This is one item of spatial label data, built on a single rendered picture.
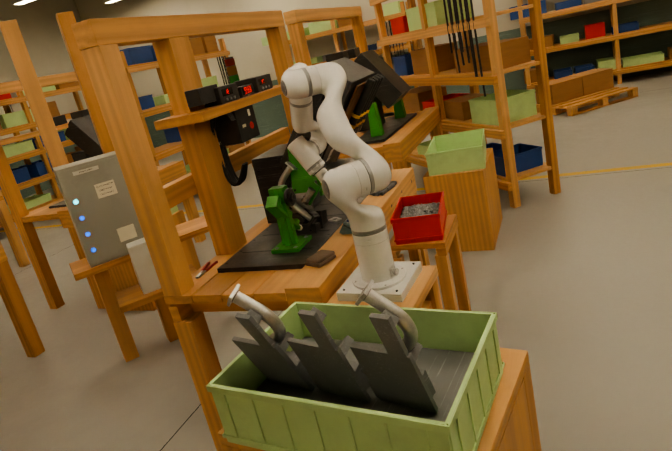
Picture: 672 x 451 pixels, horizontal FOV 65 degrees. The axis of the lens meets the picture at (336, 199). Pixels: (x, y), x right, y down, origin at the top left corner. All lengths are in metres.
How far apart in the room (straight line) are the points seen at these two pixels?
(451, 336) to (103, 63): 1.46
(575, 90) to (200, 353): 7.57
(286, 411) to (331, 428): 0.11
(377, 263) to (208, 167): 0.96
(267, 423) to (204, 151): 1.36
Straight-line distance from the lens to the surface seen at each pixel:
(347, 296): 1.83
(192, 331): 2.28
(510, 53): 4.88
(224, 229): 2.46
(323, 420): 1.25
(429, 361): 1.47
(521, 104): 4.96
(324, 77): 1.85
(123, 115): 2.07
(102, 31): 2.11
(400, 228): 2.31
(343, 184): 1.67
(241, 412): 1.40
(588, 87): 9.15
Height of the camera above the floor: 1.67
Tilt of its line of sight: 16 degrees down
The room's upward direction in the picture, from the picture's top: 13 degrees counter-clockwise
